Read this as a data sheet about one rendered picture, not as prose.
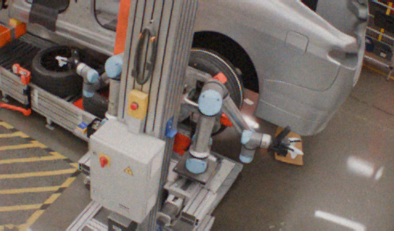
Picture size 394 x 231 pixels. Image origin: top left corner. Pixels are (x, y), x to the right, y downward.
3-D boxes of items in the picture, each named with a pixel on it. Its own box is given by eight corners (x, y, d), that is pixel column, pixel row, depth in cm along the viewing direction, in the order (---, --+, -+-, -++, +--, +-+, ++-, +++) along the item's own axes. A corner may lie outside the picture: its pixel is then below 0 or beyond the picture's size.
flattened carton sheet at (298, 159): (300, 133, 469) (301, 131, 467) (301, 166, 424) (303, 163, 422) (274, 128, 470) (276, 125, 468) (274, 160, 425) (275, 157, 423)
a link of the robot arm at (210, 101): (207, 162, 266) (226, 83, 235) (203, 178, 254) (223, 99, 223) (187, 157, 266) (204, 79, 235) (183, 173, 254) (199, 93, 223)
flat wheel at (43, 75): (23, 91, 400) (22, 70, 387) (44, 60, 455) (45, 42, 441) (80, 102, 403) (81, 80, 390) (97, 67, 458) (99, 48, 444)
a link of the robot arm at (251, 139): (241, 138, 248) (244, 126, 244) (259, 142, 248) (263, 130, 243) (239, 147, 242) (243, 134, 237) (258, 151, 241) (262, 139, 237)
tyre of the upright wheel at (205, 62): (171, 38, 342) (165, 109, 378) (156, 47, 323) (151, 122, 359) (250, 61, 320) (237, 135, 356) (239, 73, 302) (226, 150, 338)
